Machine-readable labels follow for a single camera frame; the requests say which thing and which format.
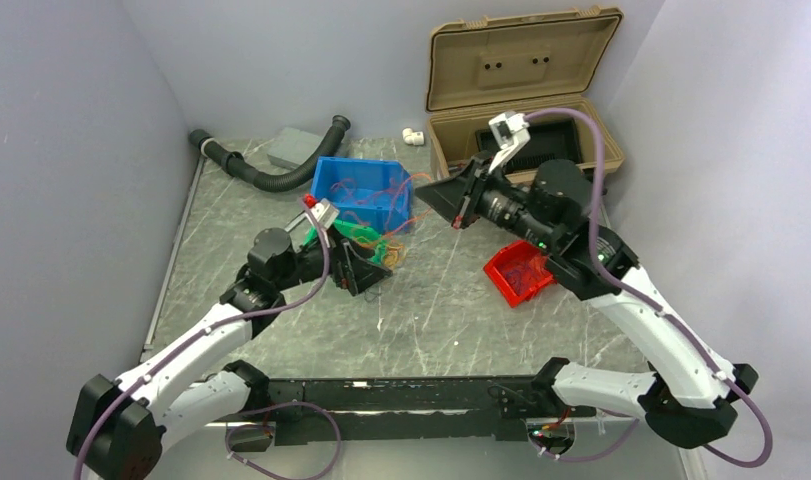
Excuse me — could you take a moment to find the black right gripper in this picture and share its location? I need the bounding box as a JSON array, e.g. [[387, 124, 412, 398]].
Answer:
[[414, 150, 557, 251]]

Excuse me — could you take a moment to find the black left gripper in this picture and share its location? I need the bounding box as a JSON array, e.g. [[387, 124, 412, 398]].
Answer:
[[274, 223, 392, 295]]

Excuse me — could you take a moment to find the yellow thin cable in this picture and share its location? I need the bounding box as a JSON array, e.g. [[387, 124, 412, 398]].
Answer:
[[341, 225, 406, 272]]

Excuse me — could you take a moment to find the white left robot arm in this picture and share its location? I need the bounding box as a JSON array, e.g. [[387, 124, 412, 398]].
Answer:
[[66, 227, 392, 479]]

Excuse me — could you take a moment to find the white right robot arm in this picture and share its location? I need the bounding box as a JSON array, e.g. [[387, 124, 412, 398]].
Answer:
[[415, 153, 758, 449]]

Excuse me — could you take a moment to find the white pipe elbow fitting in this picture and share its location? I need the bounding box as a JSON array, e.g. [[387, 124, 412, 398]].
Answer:
[[401, 128, 425, 146]]

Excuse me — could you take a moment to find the green plastic bin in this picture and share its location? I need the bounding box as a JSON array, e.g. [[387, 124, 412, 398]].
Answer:
[[299, 220, 387, 265]]

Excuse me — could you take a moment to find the blue plastic bin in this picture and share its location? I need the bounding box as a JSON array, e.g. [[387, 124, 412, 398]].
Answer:
[[310, 157, 413, 234]]

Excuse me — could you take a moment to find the black toolbox tray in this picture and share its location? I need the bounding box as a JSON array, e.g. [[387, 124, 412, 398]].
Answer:
[[503, 119, 582, 174]]

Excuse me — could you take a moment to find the red plastic bin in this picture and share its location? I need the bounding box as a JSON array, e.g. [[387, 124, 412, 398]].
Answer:
[[483, 240, 557, 308]]

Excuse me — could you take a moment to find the tan plastic toolbox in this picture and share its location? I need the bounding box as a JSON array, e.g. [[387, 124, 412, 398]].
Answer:
[[425, 6, 626, 178]]

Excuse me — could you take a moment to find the grey flat block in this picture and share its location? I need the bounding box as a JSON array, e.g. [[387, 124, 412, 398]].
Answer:
[[267, 127, 323, 170]]

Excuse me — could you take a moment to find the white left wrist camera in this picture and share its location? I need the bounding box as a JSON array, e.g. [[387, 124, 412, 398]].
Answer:
[[284, 194, 340, 232]]

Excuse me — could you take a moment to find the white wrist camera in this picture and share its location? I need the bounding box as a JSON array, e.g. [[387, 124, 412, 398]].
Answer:
[[284, 194, 340, 232], [488, 111, 530, 173]]

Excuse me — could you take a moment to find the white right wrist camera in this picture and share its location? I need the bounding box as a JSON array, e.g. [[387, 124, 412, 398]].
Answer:
[[488, 111, 530, 173]]

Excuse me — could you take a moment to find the black corrugated hose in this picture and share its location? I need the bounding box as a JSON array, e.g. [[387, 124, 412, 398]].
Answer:
[[188, 115, 353, 194]]

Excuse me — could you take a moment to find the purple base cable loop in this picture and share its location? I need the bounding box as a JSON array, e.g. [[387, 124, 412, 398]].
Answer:
[[224, 401, 342, 480]]

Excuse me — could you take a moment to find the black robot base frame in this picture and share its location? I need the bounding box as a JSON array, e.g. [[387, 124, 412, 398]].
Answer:
[[223, 360, 595, 446]]

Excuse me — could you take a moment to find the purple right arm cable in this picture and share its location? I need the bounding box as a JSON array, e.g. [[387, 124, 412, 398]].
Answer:
[[524, 107, 774, 470]]

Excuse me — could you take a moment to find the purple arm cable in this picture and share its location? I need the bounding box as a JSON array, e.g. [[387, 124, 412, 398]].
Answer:
[[72, 205, 332, 480], [524, 107, 774, 470]]

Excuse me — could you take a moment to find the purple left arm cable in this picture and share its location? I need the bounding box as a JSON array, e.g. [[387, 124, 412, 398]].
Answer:
[[72, 205, 332, 480]]

